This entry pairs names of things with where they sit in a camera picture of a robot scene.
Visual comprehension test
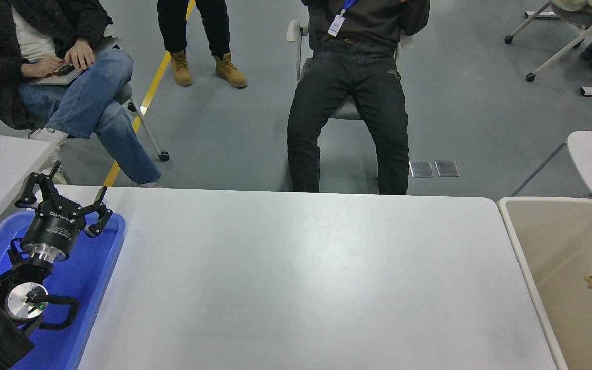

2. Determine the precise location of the grey laptop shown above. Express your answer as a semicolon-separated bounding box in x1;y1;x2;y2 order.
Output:
28;36;122;86

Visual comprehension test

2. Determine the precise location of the grey office chair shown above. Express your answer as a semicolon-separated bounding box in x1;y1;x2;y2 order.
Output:
504;0;592;84
286;20;415;122
102;23;170;163

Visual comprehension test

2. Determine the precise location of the blue plastic tray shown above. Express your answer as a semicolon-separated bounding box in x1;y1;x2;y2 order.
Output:
0;210;127;370

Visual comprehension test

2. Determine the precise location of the large pale bin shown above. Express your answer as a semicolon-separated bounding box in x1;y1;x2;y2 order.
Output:
497;196;592;370

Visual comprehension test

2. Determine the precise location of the person's left hand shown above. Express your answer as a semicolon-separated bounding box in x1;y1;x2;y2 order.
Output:
64;39;96;70

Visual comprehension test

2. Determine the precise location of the person's right hand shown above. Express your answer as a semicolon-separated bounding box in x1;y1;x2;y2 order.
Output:
21;55;65;78

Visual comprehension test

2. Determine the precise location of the blue lanyard with badge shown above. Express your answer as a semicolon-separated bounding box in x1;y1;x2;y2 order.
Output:
327;0;357;38

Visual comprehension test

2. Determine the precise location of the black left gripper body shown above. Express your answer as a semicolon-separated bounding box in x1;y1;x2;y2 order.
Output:
21;198;87;254

